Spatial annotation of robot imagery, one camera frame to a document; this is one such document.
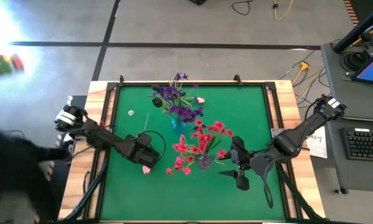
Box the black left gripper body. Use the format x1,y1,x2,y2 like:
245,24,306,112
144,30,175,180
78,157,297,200
125,133,161,170

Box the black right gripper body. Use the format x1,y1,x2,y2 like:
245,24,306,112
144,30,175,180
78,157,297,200
237,148,268,180

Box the pink artificial tulip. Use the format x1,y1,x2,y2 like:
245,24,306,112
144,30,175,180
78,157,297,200
141,112,152,175
147,94,205,108

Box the purple glass vase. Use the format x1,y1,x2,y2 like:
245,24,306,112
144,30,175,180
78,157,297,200
197,154,212,170

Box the blue glass vase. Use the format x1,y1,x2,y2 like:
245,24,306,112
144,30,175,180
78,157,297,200
171,118,187,135

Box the purple artificial flower bunch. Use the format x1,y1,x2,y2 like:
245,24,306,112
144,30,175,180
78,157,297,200
150,72,200,106
168,104,205,124

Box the black diagonal strut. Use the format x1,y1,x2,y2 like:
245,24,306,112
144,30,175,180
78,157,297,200
276,161,326,222
61,155,110,222

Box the white paper sheet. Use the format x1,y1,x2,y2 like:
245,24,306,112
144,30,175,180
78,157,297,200
306,126,329,159

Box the green table mat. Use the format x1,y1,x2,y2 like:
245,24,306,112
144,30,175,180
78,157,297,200
99,84,287,222

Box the black floor mat striped edge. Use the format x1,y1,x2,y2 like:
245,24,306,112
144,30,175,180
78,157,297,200
33,95,87,224
343,0,373,44

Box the grey desk with keyboard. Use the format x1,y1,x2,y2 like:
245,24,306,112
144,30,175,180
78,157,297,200
324,116,373,194

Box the black keyboard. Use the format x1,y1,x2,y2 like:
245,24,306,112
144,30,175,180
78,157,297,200
340,126,373,163

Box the grey desk with laptop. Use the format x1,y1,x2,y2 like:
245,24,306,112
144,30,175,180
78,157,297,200
320,42,373,123

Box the red yellow green object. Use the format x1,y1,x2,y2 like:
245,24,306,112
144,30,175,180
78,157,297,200
0,53,26,82

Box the black pole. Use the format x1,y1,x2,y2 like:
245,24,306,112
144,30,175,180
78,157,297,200
333,1,373,54

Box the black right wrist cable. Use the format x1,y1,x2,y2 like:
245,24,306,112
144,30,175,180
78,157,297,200
262,155,275,210

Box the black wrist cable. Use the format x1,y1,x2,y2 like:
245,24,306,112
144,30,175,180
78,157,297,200
262,155,275,210
138,129,168,162

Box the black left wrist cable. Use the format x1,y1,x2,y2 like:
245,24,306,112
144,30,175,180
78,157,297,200
138,129,168,162

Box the black table frame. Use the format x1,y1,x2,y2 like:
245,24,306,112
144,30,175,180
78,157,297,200
89,79,299,224

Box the yellow extension cord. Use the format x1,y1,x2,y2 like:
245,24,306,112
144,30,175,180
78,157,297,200
291,61,326,99

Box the black floor cable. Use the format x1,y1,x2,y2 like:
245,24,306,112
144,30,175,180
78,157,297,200
231,0,253,16

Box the yellow floor cable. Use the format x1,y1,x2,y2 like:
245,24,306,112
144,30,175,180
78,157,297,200
273,0,295,21

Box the coiled black cables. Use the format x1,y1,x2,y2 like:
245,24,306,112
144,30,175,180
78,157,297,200
341,49,371,73

